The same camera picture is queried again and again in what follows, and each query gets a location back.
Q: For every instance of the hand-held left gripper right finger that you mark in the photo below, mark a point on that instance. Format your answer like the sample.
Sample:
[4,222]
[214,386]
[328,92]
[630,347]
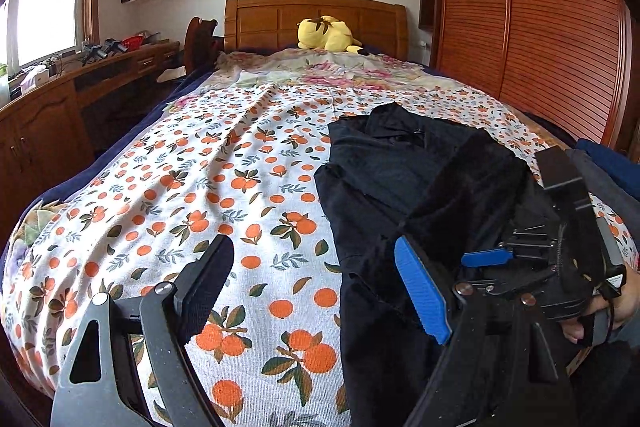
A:
[422,289]

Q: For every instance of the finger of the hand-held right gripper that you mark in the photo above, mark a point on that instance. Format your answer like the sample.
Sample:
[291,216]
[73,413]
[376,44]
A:
[485,258]

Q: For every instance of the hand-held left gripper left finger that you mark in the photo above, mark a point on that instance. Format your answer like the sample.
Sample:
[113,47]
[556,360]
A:
[200,287]

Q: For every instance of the black coat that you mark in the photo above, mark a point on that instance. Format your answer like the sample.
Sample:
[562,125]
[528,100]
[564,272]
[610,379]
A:
[400,187]

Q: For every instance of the person's right forearm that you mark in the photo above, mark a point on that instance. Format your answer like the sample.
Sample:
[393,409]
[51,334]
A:
[631,329]

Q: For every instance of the person's right hand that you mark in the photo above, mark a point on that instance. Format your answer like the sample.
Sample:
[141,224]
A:
[625,297]

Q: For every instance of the grey cloth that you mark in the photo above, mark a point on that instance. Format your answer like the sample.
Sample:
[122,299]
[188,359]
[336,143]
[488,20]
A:
[600,179]

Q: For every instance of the navy folded cloth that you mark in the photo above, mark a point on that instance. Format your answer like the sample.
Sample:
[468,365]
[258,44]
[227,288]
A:
[615,162]

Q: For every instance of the bed with floral sheet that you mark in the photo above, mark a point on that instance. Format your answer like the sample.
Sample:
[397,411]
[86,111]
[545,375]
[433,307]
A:
[210,187]

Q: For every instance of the wooden slatted wardrobe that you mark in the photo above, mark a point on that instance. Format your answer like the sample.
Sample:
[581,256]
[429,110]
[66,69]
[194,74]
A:
[540,17]

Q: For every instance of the wooden desk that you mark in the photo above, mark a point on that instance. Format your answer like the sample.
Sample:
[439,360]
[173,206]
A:
[45,127]

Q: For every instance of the wooden chair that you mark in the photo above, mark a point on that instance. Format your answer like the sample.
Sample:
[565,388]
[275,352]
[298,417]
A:
[200,44]

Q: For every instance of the pink floral blanket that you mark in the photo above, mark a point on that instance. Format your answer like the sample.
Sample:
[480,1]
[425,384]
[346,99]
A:
[320,69]

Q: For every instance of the red basket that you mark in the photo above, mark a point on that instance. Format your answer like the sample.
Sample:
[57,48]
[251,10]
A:
[134,42]

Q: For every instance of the tissue box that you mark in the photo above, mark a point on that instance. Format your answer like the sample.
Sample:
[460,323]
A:
[35,77]

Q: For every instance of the yellow plush toy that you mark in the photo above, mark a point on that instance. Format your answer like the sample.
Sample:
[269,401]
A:
[327,34]

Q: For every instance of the wooden headboard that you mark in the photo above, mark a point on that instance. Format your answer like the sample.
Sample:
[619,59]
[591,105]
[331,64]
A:
[270,22]

